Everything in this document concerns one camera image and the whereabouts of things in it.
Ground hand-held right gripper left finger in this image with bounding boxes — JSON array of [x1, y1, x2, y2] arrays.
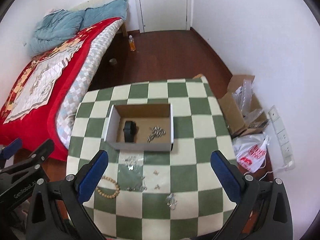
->
[[25, 150, 109, 240]]

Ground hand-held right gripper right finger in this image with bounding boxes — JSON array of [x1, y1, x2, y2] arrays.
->
[[210, 150, 293, 240]]

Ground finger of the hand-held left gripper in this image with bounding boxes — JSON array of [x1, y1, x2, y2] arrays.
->
[[0, 137, 23, 161], [0, 139, 55, 180]]

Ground wooden bead bracelet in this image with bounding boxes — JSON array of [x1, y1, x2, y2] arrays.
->
[[96, 176, 121, 199]]

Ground white and brown cardboard box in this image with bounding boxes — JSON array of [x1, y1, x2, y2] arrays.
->
[[104, 103, 175, 152]]

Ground silver butterfly jewelry cluster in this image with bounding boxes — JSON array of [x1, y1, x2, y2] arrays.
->
[[123, 156, 141, 172]]

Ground white plastic bag red print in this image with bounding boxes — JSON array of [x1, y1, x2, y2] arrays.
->
[[232, 133, 271, 173]]

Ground clear plastic bag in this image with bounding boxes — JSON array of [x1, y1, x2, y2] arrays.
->
[[117, 154, 148, 192]]

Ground black watch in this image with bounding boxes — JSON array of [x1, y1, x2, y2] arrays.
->
[[123, 121, 138, 143]]

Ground open brown cardboard box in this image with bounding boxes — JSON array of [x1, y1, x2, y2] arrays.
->
[[217, 74, 271, 137]]

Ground white power strip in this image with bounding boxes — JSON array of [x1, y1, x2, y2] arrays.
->
[[268, 105, 296, 172]]

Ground green checkered tablecloth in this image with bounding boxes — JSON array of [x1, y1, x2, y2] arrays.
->
[[66, 76, 238, 239]]

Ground checkered bed mattress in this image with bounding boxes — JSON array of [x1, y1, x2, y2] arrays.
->
[[55, 20, 125, 148]]

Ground clear plastic packaging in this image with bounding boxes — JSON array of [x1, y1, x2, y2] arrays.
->
[[232, 78, 270, 128]]

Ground bed with red blanket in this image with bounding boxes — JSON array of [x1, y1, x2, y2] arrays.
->
[[0, 17, 122, 161]]

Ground blue quilt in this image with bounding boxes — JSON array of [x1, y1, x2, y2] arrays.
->
[[28, 0, 129, 57]]

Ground white fleece bed cover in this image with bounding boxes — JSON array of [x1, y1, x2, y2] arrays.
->
[[67, 0, 128, 12]]

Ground white door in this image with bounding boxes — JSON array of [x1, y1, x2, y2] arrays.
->
[[132, 0, 194, 34]]

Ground silver chain in bag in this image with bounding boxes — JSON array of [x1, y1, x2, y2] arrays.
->
[[126, 184, 148, 192]]

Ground white cable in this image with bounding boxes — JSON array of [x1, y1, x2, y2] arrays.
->
[[243, 164, 293, 181]]

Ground silver chain with pendants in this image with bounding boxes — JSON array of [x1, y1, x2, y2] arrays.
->
[[165, 193, 178, 209]]

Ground silver chain necklace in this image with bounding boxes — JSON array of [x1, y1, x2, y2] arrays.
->
[[147, 126, 167, 143]]

